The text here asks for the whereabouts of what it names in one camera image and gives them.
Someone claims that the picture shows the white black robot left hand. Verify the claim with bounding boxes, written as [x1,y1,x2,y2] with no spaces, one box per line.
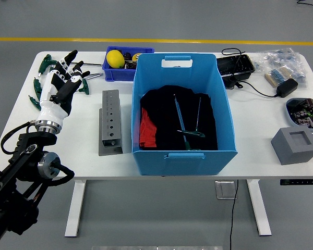
[38,49,91,124]

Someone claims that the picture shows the grey metal wrench stand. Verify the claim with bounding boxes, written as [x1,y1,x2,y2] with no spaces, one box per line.
[98,90,123,157]

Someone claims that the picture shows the large green T-handle hex wrench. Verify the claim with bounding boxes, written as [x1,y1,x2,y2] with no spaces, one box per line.
[173,94,202,151]

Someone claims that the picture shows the large blue plastic box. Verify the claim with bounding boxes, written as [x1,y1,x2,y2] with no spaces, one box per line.
[130,53,238,177]

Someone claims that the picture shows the small blue plastic bin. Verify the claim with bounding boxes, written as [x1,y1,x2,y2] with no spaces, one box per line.
[101,46,155,83]

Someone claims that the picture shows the yellow lemon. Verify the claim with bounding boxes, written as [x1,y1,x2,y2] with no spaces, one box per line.
[106,49,125,69]

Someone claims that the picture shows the red cloth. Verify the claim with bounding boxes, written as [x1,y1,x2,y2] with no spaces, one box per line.
[139,107,158,148]

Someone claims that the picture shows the white table leg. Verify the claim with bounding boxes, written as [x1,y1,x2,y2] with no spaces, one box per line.
[64,179,87,238]
[246,179,272,237]

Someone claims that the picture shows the black cloth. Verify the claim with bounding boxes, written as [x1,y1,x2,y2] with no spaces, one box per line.
[140,84,219,151]

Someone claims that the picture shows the small black device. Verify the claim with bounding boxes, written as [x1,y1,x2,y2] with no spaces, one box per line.
[221,73,245,89]

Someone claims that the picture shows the black plastic tray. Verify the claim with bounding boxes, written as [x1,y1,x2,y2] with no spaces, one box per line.
[215,54,256,76]

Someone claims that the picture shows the silver floor socket plate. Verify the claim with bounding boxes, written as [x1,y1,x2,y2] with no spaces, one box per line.
[215,180,237,200]

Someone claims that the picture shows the taped resistor strip bundle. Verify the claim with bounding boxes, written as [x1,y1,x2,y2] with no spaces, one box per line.
[264,66,294,88]

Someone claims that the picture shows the clear bags of parts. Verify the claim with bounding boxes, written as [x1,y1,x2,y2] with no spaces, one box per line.
[252,47,308,89]

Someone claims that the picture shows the black power adapter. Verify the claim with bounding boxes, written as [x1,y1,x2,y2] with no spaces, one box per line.
[276,78,299,98]

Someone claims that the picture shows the pale blue plate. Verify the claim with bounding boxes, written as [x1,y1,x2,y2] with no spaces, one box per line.
[285,97,313,131]

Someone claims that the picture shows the grey foam cube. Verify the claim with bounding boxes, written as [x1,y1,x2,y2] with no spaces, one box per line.
[270,127,313,166]

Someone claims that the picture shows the dark circuit boards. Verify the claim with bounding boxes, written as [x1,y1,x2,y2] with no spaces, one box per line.
[288,98,313,129]

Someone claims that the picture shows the black table control panel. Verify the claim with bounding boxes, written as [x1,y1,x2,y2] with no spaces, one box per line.
[280,178,313,186]

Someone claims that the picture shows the looped black cable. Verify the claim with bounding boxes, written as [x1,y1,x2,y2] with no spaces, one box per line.
[221,47,247,88]

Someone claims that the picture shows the black adapter cord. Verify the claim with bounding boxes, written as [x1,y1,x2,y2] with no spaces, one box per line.
[238,79,280,98]

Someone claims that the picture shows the black cable on floor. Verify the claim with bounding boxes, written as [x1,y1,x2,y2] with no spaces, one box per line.
[296,0,313,13]

